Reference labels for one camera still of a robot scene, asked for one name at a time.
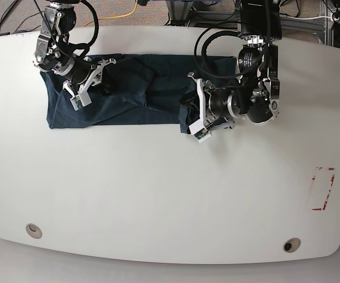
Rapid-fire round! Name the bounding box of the white cable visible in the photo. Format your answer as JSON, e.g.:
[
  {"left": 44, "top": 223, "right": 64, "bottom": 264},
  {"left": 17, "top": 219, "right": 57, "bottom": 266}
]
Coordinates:
[{"left": 293, "top": 14, "right": 332, "bottom": 22}]

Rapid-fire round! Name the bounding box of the red tape rectangle marking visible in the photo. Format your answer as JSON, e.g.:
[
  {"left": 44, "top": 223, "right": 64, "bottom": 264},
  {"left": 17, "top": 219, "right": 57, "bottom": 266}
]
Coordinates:
[{"left": 309, "top": 167, "right": 336, "bottom": 211}]

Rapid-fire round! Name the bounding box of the right table cable grommet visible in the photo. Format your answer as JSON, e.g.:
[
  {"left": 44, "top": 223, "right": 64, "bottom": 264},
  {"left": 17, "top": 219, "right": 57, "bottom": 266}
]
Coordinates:
[{"left": 283, "top": 238, "right": 301, "bottom": 253}]

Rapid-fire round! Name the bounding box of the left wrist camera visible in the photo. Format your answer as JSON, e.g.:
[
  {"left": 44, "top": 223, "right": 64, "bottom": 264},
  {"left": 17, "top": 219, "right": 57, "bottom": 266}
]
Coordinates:
[{"left": 189, "top": 119, "right": 212, "bottom": 143}]

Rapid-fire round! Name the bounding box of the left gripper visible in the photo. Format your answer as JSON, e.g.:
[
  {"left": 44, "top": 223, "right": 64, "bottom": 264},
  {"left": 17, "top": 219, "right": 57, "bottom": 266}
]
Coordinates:
[{"left": 180, "top": 72, "right": 235, "bottom": 133}]

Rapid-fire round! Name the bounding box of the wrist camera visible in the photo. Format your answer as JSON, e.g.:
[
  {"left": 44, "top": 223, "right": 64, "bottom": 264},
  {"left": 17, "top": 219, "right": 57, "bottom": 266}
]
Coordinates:
[
  {"left": 70, "top": 93, "right": 92, "bottom": 111},
  {"left": 189, "top": 119, "right": 212, "bottom": 143}
]

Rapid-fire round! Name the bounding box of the left table cable grommet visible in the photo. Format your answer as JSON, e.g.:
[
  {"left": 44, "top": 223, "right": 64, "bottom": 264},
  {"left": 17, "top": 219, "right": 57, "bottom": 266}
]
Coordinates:
[{"left": 25, "top": 223, "right": 42, "bottom": 239}]

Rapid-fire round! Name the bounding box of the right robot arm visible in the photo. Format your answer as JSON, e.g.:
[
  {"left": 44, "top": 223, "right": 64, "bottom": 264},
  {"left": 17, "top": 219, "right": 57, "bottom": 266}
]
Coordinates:
[{"left": 34, "top": 1, "right": 116, "bottom": 97}]

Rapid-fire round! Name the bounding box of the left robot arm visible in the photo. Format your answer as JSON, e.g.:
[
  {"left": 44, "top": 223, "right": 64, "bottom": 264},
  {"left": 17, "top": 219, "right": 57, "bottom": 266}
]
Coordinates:
[{"left": 179, "top": 1, "right": 282, "bottom": 142}]

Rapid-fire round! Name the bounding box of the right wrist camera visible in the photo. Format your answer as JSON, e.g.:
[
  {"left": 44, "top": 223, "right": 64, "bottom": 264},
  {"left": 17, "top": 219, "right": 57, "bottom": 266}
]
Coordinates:
[{"left": 70, "top": 93, "right": 92, "bottom": 111}]

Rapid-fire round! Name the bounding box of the dark blue t-shirt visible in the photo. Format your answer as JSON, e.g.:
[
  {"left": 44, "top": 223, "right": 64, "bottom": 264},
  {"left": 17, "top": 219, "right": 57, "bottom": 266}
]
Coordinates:
[{"left": 39, "top": 53, "right": 237, "bottom": 136}]

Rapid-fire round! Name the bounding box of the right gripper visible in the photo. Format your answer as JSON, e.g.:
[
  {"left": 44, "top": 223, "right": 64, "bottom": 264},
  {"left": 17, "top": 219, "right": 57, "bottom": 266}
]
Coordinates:
[{"left": 62, "top": 58, "right": 117, "bottom": 97}]

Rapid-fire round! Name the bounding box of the table cable grommet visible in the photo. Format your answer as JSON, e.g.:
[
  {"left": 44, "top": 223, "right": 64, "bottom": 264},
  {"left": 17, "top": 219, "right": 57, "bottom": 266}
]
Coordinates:
[
  {"left": 25, "top": 223, "right": 42, "bottom": 239},
  {"left": 283, "top": 238, "right": 301, "bottom": 253}
]

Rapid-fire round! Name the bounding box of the yellow cable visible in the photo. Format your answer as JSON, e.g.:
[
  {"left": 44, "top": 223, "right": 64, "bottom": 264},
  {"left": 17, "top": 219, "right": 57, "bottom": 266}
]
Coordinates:
[{"left": 84, "top": 0, "right": 138, "bottom": 28}]

